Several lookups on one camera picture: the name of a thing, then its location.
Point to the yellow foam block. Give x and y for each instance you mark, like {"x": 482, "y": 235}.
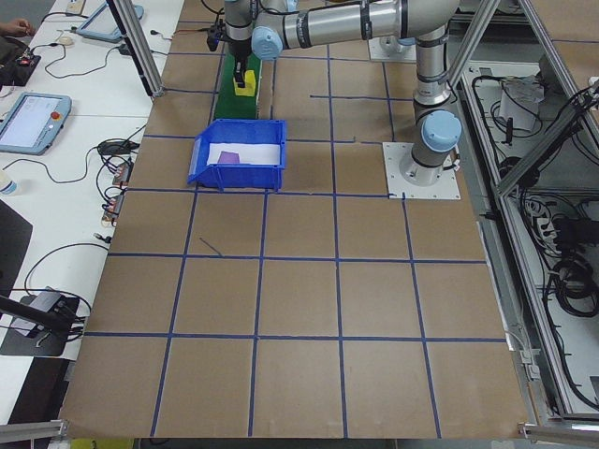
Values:
{"x": 251, "y": 84}

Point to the purple foam block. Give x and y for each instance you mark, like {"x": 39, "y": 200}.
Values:
{"x": 229, "y": 157}

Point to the green conveyor belt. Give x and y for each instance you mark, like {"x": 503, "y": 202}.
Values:
{"x": 234, "y": 107}

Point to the white foam sheet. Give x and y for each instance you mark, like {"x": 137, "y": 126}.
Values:
{"x": 257, "y": 153}

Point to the blue plastic storage bin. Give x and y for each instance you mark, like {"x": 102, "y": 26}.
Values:
{"x": 234, "y": 180}

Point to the black power adapter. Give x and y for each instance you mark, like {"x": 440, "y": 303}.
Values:
{"x": 126, "y": 49}

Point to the light blue teach pendant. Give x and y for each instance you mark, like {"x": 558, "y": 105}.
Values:
{"x": 107, "y": 23}
{"x": 33, "y": 124}

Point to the grey power strip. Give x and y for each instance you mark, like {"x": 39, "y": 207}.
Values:
{"x": 123, "y": 174}
{"x": 113, "y": 211}

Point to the white computer mouse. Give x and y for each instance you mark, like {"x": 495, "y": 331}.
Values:
{"x": 66, "y": 41}

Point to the black box with red button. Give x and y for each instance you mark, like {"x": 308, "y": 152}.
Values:
{"x": 28, "y": 61}

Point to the person at desk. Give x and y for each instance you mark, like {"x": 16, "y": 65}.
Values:
{"x": 14, "y": 27}

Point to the clear plastic bottle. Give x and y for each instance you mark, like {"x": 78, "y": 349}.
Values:
{"x": 8, "y": 186}

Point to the black monitor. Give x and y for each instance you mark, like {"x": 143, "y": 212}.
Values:
{"x": 11, "y": 248}

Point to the small grey box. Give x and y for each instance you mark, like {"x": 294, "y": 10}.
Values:
{"x": 47, "y": 299}

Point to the black power brick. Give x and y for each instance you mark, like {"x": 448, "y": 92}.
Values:
{"x": 573, "y": 231}

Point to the aluminium corner bar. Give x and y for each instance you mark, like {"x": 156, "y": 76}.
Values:
{"x": 33, "y": 430}
{"x": 561, "y": 429}

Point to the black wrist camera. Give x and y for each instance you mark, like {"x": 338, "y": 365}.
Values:
{"x": 214, "y": 38}

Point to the aluminium profile post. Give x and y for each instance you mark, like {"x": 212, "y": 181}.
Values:
{"x": 140, "y": 51}

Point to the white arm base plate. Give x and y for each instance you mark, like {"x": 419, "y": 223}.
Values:
{"x": 376, "y": 53}
{"x": 398, "y": 187}

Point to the white box in frame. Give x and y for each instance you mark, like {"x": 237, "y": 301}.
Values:
{"x": 519, "y": 107}

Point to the black camera stand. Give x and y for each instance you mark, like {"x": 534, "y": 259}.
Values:
{"x": 28, "y": 311}

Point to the V-shaped metal bar frame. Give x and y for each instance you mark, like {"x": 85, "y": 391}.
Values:
{"x": 512, "y": 262}

